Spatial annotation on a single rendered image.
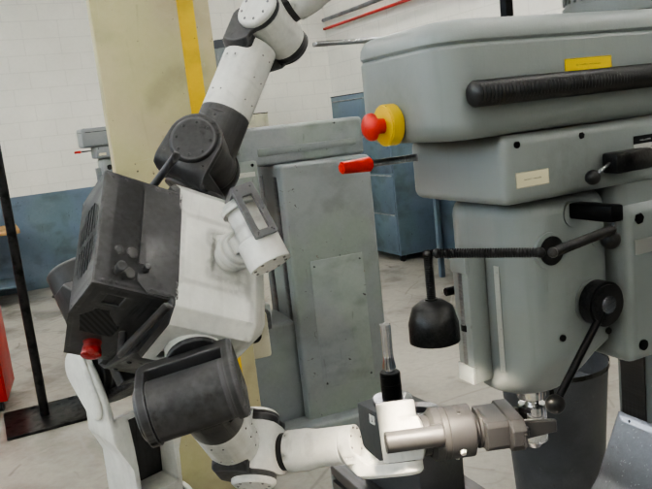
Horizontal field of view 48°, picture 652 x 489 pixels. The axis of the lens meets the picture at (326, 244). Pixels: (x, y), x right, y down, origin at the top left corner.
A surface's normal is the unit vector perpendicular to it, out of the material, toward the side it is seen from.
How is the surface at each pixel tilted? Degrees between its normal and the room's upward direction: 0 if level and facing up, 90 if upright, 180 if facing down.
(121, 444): 83
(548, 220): 90
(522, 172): 90
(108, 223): 60
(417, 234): 90
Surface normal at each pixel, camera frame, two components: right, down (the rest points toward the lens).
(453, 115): -0.23, 0.19
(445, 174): -0.89, 0.17
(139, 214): 0.56, -0.48
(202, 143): -0.11, -0.29
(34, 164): 0.44, 0.11
